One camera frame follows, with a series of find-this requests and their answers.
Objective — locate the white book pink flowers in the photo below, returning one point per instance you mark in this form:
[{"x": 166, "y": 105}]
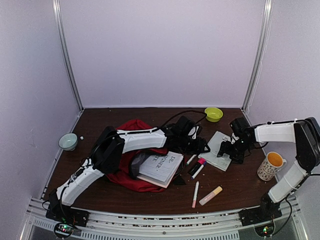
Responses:
[{"x": 160, "y": 169}]

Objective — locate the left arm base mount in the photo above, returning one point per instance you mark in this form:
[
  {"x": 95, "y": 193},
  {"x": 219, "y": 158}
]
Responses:
[{"x": 65, "y": 214}]

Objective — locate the purple capped white marker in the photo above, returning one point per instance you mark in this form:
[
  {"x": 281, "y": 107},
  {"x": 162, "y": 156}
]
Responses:
[{"x": 199, "y": 170}]

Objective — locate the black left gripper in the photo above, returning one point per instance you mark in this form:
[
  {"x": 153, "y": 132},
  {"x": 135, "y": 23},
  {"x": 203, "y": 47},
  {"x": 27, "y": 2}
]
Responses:
[{"x": 200, "y": 147}]

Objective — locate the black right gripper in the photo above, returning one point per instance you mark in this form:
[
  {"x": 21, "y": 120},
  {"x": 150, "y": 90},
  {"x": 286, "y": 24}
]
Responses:
[{"x": 224, "y": 148}]

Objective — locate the teal capped white marker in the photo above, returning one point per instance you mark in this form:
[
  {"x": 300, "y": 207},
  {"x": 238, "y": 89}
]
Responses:
[{"x": 191, "y": 159}]

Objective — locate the pale celadon ceramic bowl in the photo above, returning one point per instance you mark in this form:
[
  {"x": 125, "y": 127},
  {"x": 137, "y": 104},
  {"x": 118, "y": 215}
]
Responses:
[{"x": 68, "y": 142}]

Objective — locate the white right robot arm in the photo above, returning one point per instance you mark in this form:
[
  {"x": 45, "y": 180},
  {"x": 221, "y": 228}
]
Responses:
[{"x": 303, "y": 134}]

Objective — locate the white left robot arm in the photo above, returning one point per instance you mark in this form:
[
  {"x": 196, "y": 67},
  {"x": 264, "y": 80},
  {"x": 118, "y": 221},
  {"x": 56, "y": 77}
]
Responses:
[{"x": 106, "y": 155}]

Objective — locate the left aluminium corner post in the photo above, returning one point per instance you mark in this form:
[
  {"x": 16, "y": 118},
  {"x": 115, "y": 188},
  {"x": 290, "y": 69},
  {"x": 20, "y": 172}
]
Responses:
[{"x": 66, "y": 57}]

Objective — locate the pastel yellow pink highlighter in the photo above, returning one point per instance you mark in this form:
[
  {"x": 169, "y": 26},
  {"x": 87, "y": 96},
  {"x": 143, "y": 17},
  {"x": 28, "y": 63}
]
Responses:
[{"x": 210, "y": 196}]

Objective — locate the yellow green plastic bowl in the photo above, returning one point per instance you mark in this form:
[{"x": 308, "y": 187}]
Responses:
[{"x": 213, "y": 114}]

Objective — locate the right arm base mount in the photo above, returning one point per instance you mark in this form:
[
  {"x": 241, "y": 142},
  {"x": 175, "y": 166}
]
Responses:
[{"x": 266, "y": 211}]

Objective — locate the right aluminium corner post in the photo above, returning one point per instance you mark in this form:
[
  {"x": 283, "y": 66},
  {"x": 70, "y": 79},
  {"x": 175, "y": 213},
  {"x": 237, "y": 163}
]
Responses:
[{"x": 261, "y": 48}]

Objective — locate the white grey barcode book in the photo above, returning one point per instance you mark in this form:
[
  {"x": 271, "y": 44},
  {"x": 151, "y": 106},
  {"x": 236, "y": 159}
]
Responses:
[{"x": 222, "y": 162}]

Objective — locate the aluminium front rail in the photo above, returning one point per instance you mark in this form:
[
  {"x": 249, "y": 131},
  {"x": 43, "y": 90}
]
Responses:
[{"x": 221, "y": 225}]

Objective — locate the patterned mug orange inside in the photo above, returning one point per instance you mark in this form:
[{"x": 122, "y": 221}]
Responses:
[{"x": 272, "y": 163}]

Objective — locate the aluminium corner post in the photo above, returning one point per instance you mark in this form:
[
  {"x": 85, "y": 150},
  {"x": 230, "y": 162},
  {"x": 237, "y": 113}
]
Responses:
[
  {"x": 66, "y": 57},
  {"x": 261, "y": 48}
]

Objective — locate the red student backpack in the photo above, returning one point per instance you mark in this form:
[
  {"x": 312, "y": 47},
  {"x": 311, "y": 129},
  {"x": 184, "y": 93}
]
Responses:
[{"x": 128, "y": 169}]

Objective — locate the pink capped white marker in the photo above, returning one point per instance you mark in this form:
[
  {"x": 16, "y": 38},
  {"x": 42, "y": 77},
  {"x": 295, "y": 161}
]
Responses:
[{"x": 195, "y": 194}]

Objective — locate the black pink highlighter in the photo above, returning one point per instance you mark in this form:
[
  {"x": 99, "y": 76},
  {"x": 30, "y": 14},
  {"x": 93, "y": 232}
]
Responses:
[{"x": 196, "y": 166}]

